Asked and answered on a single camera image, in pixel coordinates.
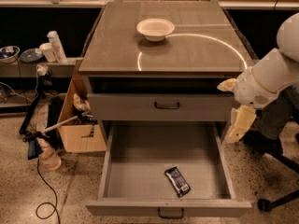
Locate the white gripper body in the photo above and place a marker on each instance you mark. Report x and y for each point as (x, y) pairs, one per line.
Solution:
(251, 90)

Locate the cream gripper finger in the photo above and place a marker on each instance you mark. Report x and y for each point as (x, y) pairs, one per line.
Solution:
(227, 85)
(241, 120)

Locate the dark blue rxbar wrapper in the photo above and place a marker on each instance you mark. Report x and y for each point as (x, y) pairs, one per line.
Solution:
(177, 181)

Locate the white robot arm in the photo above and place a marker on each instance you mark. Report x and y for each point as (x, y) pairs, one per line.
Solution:
(279, 68)

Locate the grey drawer cabinet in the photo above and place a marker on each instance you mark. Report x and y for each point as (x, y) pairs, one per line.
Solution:
(203, 50)

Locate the closed grey top drawer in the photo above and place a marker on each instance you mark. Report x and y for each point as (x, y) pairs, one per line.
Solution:
(163, 107)

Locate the open grey middle drawer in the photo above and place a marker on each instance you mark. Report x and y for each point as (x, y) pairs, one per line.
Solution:
(133, 182)

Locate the person leg in jeans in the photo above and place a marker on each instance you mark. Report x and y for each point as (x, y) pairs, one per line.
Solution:
(276, 115)

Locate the black shoe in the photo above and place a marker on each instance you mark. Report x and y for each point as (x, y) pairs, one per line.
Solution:
(262, 144)

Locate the white paper bowl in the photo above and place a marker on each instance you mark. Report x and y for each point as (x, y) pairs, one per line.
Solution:
(155, 30)

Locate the crumpled paper in box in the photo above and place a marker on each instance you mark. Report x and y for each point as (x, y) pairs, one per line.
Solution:
(80, 104)

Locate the cardboard box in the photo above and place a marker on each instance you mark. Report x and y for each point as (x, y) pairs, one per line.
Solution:
(79, 136)

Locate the white cylindrical can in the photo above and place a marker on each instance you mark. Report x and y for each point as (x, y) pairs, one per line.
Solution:
(57, 46)

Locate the white paper cup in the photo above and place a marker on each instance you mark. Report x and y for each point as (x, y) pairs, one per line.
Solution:
(47, 51)

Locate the white power adapter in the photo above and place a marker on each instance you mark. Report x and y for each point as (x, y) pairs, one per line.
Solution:
(42, 70)

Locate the clear plastic bottle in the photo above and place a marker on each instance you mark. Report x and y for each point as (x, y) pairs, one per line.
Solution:
(48, 156)

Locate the blue plate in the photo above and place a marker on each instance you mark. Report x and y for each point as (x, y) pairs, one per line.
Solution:
(32, 56)

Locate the blue patterned bowl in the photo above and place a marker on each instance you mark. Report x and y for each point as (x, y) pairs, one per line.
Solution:
(9, 54)

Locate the grabber tool with blue handle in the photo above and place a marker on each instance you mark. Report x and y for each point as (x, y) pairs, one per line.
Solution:
(32, 150)

